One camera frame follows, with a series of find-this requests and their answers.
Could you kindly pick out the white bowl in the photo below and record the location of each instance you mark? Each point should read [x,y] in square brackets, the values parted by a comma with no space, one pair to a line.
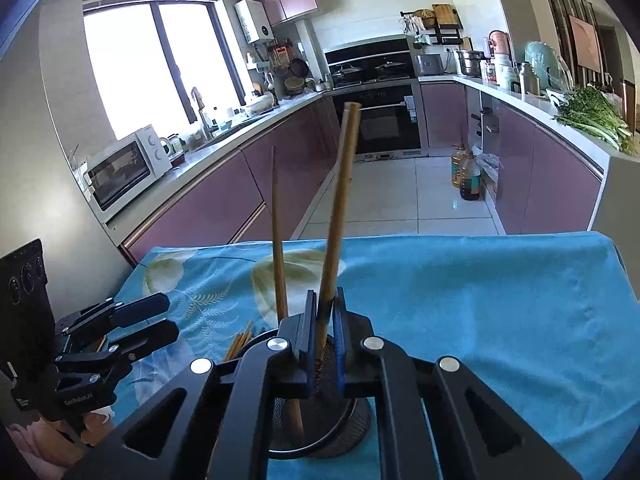
[257,105]

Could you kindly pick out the wooden cutting board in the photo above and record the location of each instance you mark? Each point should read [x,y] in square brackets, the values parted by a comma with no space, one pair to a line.
[444,15]

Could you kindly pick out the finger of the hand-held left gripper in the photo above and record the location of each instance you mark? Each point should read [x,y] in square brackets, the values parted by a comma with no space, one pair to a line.
[150,340]
[142,307]

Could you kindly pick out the black mesh utensil holder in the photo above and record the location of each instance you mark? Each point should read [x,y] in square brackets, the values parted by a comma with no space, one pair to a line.
[350,425]

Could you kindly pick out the black hanging pan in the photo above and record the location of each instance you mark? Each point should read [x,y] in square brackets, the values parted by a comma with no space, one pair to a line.
[299,67]

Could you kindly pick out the bundle of chopsticks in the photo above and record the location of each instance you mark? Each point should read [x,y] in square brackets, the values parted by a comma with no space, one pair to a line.
[239,342]

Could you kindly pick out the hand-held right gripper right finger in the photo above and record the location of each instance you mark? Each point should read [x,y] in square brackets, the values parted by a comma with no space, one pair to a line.
[341,340]

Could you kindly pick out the dark oil bottle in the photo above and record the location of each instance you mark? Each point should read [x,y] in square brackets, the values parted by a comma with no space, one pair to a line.
[470,180]

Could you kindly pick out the black range hood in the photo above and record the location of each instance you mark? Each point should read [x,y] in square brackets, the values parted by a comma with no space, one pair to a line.
[367,52]

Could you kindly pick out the steel thermos flask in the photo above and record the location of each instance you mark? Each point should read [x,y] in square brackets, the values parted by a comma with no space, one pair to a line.
[528,80]

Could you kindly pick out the white microwave oven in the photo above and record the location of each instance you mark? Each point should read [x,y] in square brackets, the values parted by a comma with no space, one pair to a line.
[130,170]

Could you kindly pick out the green leafy vegetables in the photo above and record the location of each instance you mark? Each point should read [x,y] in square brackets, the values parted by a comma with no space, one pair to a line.
[595,115]

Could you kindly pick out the steel stockpot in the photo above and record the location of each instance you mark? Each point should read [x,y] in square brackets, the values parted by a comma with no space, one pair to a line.
[470,64]

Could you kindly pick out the kitchen window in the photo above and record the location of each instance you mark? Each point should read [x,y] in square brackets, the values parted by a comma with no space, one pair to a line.
[130,65]

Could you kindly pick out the metal sink faucet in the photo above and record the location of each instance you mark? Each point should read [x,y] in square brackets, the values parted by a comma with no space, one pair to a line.
[200,110]

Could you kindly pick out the wooden slat partition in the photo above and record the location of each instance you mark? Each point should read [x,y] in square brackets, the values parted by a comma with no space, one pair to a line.
[560,15]

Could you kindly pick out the green air fryer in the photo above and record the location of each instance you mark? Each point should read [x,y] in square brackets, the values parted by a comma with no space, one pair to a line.
[545,65]

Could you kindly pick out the brown wooden chopstick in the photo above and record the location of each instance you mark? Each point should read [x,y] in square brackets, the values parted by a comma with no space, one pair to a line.
[342,185]
[276,240]

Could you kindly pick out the person's left hand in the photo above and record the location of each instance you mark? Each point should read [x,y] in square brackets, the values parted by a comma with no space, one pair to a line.
[95,427]

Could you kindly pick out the black pot with lid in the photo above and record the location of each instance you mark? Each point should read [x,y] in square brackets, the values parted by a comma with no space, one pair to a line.
[390,70]
[347,72]

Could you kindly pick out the pink wall picture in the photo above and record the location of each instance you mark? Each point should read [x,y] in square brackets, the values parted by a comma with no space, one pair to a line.
[586,42]

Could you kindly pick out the yellow oil bottle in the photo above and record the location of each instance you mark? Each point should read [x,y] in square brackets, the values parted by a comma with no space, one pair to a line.
[457,170]

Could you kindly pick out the black built-in oven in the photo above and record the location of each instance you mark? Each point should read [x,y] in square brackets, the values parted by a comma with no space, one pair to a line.
[385,120]

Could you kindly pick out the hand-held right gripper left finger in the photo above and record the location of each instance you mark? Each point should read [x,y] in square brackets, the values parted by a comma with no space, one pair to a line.
[312,330]

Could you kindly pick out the white water heater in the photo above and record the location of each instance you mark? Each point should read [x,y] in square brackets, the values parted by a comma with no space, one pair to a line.
[254,20]

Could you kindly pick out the white plastic bag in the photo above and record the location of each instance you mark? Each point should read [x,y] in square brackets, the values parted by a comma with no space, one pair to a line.
[487,165]

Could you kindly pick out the blue floral tablecloth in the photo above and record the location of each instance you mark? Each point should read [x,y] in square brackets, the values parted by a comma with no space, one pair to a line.
[475,300]

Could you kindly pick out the black wall rack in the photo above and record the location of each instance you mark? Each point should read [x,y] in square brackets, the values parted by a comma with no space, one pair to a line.
[440,32]

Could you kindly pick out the pink kettle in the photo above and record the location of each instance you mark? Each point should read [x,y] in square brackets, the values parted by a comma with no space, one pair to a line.
[499,45]

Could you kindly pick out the pink base cabinets with sink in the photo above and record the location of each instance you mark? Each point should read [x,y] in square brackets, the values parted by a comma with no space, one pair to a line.
[215,195]

